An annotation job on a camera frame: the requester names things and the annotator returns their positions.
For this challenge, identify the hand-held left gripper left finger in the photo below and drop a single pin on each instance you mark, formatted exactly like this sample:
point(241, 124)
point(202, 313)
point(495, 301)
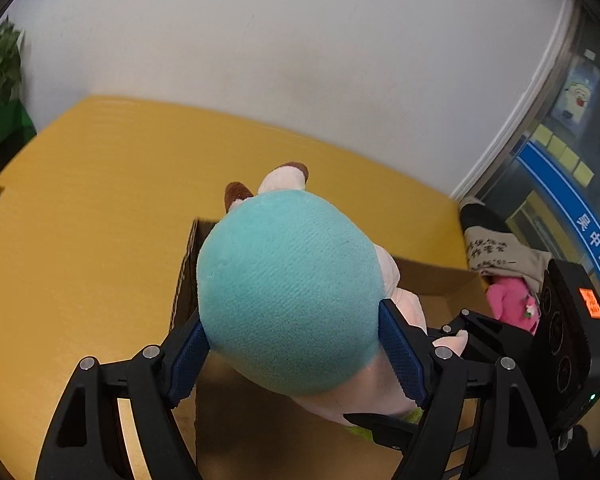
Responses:
point(190, 360)

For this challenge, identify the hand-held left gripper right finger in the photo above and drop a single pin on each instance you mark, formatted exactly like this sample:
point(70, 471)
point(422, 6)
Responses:
point(402, 355)

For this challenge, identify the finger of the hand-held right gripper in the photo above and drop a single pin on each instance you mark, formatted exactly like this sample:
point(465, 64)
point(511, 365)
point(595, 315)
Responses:
point(490, 340)
point(380, 427)

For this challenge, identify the shallow cardboard box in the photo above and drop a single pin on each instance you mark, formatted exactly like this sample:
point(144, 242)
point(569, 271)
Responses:
point(240, 435)

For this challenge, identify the teal and pink plush pig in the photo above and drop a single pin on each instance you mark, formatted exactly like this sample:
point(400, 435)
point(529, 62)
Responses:
point(290, 285)

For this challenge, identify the wooden desktop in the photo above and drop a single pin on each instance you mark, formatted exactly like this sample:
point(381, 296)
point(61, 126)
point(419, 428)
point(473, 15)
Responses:
point(105, 210)

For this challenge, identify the pink plush toy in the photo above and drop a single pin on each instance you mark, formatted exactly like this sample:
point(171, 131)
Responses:
point(507, 302)

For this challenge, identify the beige printed cloth bag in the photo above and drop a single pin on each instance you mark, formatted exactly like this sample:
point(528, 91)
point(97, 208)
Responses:
point(500, 255)

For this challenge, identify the blue banner strip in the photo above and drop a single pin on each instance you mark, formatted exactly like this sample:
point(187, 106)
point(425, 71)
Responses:
point(560, 185)

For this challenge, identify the yellow sticky note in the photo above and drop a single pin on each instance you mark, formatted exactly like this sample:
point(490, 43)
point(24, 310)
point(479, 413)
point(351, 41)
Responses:
point(557, 146)
point(583, 172)
point(570, 159)
point(542, 134)

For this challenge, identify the cartoon poster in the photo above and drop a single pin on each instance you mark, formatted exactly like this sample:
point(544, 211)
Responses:
point(577, 97)

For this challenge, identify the green table cloth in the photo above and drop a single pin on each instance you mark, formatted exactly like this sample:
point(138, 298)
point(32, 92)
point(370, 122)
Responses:
point(5, 125)

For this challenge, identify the large potted green plant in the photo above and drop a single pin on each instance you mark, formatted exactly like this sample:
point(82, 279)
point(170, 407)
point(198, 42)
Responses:
point(0, 65)

